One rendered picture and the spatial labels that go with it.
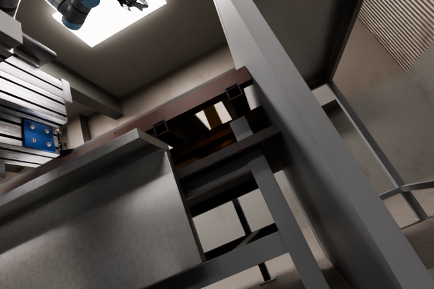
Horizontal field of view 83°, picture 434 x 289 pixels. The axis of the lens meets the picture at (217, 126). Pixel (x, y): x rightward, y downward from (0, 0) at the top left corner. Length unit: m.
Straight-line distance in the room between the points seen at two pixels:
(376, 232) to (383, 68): 4.00
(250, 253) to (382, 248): 0.47
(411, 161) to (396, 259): 3.57
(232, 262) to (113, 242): 0.37
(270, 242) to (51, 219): 0.73
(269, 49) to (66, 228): 0.84
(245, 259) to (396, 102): 3.61
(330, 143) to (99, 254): 0.74
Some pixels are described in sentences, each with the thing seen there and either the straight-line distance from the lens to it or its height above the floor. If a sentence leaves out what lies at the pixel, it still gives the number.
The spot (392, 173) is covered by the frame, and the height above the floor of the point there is 0.27.
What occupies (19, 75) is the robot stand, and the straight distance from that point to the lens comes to 0.86.
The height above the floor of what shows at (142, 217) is 0.48.
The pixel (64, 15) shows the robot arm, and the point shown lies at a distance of 1.24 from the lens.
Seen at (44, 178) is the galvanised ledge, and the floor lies 0.67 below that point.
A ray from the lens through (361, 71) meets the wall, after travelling 4.29.
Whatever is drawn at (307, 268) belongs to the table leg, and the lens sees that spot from 0.83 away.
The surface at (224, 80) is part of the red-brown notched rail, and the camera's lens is 0.89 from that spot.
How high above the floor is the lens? 0.35
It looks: 22 degrees up
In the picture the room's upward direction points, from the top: 24 degrees counter-clockwise
